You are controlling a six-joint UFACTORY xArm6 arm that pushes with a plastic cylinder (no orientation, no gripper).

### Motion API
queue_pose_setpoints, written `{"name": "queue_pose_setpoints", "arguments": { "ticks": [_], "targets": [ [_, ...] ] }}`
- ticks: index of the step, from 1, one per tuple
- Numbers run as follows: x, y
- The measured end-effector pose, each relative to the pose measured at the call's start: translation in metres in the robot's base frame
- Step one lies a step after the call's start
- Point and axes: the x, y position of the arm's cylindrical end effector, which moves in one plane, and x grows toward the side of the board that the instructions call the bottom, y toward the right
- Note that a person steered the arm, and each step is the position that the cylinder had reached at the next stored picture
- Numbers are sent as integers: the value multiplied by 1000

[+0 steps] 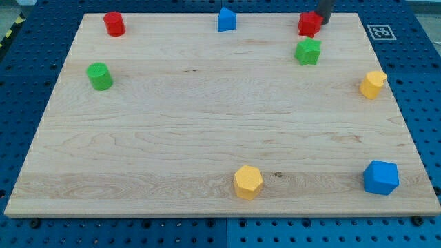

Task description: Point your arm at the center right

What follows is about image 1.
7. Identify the red star block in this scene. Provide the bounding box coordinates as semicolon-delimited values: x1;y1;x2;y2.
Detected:
298;11;323;38

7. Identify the light wooden board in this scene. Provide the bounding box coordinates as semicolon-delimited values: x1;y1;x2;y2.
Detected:
5;13;440;218

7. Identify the blue triangular prism block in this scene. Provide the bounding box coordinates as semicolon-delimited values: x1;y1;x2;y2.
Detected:
217;7;237;32

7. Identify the black bolt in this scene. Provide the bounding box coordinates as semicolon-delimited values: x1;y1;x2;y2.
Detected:
411;216;424;227
29;218;41;229

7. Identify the green cylinder block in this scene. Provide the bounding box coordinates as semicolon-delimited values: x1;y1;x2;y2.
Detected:
86;62;113;91

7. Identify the yellow hexagon block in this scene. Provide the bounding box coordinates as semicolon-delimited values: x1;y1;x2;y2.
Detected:
234;165;263;200

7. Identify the red cylinder block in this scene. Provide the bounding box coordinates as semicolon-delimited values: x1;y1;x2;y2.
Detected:
103;12;125;37

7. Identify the green star block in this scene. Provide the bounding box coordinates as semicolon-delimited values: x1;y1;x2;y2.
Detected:
294;37;322;65

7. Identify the black bolt front left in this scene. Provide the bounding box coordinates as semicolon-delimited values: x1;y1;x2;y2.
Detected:
29;218;41;229

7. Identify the white fiducial marker tag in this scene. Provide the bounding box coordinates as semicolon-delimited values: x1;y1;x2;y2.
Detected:
367;24;396;41

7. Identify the yellow heart block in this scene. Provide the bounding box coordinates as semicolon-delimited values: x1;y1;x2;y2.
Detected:
359;71;387;99

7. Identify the black bolt front right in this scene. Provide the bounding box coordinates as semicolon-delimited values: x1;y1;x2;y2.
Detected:
411;216;424;227

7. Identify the blue cube block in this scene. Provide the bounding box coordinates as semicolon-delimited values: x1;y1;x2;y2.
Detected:
363;160;400;196

